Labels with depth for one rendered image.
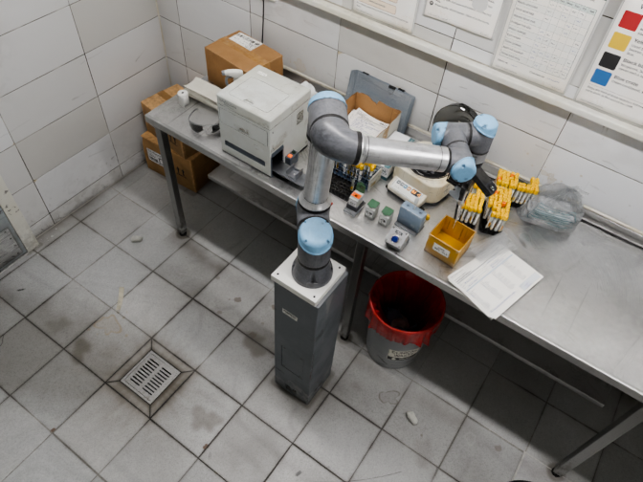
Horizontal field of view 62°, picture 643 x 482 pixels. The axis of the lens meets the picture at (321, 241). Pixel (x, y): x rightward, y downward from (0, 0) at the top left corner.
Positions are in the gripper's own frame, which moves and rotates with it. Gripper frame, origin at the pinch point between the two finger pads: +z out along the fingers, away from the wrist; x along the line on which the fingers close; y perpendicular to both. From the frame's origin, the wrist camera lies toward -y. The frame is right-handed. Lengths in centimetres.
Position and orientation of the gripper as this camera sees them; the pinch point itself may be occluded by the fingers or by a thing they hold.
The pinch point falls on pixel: (462, 203)
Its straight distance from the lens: 194.8
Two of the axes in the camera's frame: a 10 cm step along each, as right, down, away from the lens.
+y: -7.8, -5.2, 3.5
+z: -0.7, 6.3, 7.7
